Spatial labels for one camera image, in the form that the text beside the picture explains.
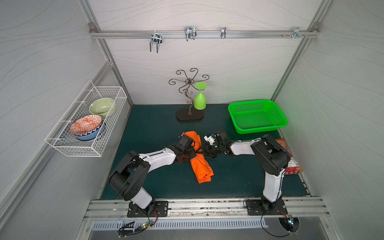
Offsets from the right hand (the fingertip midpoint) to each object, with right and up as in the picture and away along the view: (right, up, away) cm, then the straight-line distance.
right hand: (197, 152), depth 91 cm
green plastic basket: (+42, +23, +13) cm, 49 cm away
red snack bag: (+55, -6, -7) cm, 55 cm away
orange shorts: (+2, -6, -10) cm, 12 cm away
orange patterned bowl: (-48, +18, -28) cm, 59 cm away
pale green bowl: (-48, +27, -18) cm, 58 cm away
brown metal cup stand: (-4, +25, +24) cm, 34 cm away
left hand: (-1, -1, -2) cm, 2 cm away
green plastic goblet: (+1, +32, 0) cm, 32 cm away
